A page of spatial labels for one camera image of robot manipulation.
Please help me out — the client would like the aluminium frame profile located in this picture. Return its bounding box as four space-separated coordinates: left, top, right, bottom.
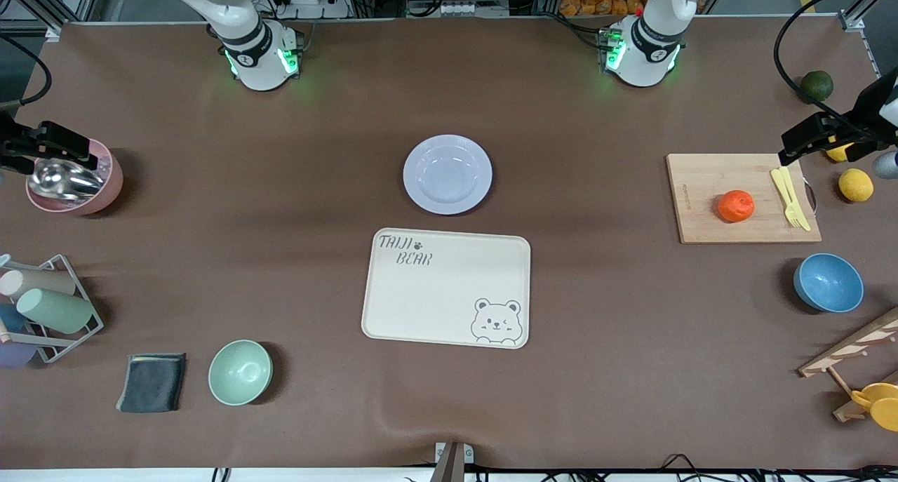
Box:
11 0 65 42
838 0 898 76

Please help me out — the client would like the pale green cup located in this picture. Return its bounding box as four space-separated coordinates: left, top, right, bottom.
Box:
16 288 95 334

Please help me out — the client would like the wooden peg rack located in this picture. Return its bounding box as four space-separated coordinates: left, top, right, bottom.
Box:
798 307 898 423

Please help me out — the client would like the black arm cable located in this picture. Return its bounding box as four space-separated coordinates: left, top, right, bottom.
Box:
0 35 53 109
774 0 898 128

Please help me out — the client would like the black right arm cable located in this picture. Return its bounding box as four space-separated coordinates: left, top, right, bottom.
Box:
0 35 53 109

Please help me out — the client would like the dark green lime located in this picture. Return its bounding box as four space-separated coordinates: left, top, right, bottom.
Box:
800 69 835 104

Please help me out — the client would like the purple cup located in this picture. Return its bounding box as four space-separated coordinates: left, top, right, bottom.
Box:
0 340 37 369

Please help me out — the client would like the yellow plastic fork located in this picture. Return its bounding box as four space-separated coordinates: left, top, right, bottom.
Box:
770 168 803 229

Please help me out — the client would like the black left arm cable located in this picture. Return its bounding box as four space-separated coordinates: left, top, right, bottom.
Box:
774 0 898 128

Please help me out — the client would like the lavender round plate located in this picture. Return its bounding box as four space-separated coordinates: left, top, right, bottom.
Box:
403 134 493 215

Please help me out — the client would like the blue bowl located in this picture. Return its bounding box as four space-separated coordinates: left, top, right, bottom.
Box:
793 253 865 314

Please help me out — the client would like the grey metal camera bracket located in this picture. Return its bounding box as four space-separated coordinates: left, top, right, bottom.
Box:
429 441 474 482

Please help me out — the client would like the pale green bowl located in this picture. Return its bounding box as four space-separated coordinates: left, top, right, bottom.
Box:
208 339 274 406

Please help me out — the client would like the beige cup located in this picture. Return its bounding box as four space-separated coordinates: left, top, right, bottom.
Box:
0 268 76 300

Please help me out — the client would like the yellow plastic fork and knife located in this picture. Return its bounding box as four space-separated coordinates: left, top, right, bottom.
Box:
779 166 812 232

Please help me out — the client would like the blue cup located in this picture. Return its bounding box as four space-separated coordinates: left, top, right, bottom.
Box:
0 303 29 334

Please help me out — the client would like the dark grey folded cloth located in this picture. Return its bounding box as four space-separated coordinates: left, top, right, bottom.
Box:
116 353 187 414

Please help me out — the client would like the wooden cutting board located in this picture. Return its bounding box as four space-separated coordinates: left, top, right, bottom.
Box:
665 152 823 245

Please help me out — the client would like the cream tray with bear print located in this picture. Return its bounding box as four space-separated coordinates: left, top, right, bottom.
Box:
361 227 532 349

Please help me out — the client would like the yellow mug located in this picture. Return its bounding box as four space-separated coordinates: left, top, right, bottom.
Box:
851 382 898 432

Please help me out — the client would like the black cable along table edge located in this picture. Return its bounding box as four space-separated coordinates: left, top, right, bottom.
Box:
484 454 898 482

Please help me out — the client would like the grey wire cup rack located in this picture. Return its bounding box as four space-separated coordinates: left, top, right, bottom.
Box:
0 253 105 364

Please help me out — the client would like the white power strip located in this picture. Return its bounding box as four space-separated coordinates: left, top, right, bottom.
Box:
277 0 351 18

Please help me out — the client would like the pink bowl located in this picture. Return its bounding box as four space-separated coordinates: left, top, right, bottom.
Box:
25 138 124 216

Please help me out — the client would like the orange fruit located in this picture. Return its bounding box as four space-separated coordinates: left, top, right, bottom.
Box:
717 189 756 223

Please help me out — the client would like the metal scoop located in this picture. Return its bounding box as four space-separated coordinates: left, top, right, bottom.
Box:
28 157 106 202

